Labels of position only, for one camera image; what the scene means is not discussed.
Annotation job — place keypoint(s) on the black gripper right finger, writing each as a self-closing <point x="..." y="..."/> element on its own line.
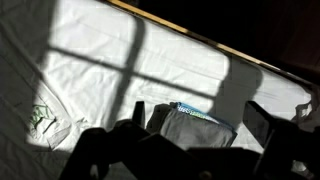
<point x="286" y="150"/>

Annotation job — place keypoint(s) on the folded grey blue towel stack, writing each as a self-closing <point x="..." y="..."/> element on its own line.
<point x="196" y="130"/>

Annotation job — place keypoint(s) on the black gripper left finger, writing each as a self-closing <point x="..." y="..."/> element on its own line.
<point x="100" y="150"/>

